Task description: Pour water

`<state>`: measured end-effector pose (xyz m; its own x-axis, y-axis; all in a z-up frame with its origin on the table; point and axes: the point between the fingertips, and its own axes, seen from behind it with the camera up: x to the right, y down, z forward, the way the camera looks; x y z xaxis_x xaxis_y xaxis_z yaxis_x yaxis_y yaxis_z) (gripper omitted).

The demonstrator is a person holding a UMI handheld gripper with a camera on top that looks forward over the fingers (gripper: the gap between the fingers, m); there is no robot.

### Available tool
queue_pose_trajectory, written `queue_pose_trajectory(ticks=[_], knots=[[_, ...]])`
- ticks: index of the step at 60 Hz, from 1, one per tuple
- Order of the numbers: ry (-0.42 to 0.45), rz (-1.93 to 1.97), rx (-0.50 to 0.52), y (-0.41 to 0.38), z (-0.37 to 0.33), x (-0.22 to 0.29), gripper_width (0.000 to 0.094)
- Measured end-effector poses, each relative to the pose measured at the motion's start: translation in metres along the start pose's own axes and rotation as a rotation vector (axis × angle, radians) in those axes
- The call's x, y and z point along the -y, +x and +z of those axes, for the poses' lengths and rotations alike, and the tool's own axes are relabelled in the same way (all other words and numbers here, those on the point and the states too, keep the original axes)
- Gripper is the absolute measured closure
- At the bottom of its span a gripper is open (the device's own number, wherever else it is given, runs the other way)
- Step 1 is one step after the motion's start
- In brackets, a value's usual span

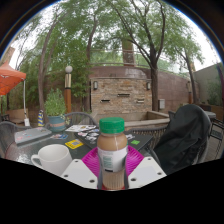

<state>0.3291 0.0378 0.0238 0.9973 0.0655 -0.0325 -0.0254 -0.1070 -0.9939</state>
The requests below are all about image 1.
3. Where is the white printed paper sheet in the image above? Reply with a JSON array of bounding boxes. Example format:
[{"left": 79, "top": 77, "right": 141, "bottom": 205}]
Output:
[{"left": 65, "top": 124, "right": 98, "bottom": 133}]

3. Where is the round dark patio table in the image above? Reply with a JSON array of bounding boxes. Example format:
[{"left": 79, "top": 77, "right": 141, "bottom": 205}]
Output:
[{"left": 203, "top": 110, "right": 218, "bottom": 121}]

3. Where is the black jacket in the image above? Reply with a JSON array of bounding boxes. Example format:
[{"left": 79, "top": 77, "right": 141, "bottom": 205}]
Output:
[{"left": 152, "top": 103, "right": 213, "bottom": 175}]

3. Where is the potted green plant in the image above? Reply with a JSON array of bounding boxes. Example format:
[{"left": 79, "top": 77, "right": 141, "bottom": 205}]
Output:
[{"left": 44, "top": 87, "right": 70, "bottom": 133}]

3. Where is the white ceramic mug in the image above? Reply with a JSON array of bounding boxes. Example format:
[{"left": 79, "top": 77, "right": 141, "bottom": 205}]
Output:
[{"left": 30, "top": 143, "right": 74, "bottom": 177}]

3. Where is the black laptop with stickers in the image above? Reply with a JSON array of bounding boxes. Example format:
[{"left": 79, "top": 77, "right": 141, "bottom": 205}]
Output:
[{"left": 77, "top": 127, "right": 155, "bottom": 152}]

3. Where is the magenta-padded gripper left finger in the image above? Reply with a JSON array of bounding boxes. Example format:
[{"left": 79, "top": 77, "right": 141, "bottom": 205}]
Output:
[{"left": 60, "top": 148, "right": 101, "bottom": 190}]

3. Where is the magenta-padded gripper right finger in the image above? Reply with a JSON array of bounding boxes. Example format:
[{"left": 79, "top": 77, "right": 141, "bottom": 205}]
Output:
[{"left": 124, "top": 145, "right": 167, "bottom": 190}]

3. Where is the green-capped brown drink bottle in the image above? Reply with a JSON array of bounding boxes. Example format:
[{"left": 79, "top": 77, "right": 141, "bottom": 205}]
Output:
[{"left": 96, "top": 117, "right": 129, "bottom": 191}]

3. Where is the small blue sticker card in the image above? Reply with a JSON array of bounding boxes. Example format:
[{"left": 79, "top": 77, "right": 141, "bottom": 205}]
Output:
[{"left": 51, "top": 133, "right": 70, "bottom": 141}]

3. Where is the blue yellow striped cone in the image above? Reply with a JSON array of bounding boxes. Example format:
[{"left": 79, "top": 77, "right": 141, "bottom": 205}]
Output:
[{"left": 36, "top": 109, "right": 46, "bottom": 128}]

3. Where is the stone block water feature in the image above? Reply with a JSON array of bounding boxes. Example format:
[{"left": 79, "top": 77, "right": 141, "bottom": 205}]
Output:
[{"left": 89, "top": 76, "right": 154, "bottom": 117}]

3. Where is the globe-topped lamp post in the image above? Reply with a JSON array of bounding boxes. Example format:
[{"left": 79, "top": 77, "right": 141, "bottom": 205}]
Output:
[{"left": 63, "top": 65, "right": 74, "bottom": 115}]

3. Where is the pale-trunked leaning tree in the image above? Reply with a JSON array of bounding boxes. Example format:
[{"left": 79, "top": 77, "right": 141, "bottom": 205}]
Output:
[{"left": 13, "top": 6, "right": 101, "bottom": 116}]

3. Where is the orange canopy tent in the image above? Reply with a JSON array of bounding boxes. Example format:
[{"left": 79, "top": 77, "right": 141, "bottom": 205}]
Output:
[{"left": 0, "top": 61, "right": 27, "bottom": 97}]

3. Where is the yellow square card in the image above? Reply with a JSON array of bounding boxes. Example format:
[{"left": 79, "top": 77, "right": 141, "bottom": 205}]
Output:
[{"left": 64, "top": 138, "right": 85, "bottom": 150}]

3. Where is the silver laptop with stickers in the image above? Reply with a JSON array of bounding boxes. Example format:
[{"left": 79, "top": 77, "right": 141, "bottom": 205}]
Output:
[{"left": 13, "top": 126, "right": 53, "bottom": 146}]

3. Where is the dark-trunked tree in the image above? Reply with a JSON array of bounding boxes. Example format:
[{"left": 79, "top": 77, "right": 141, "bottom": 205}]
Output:
[{"left": 109, "top": 0, "right": 208, "bottom": 113}]

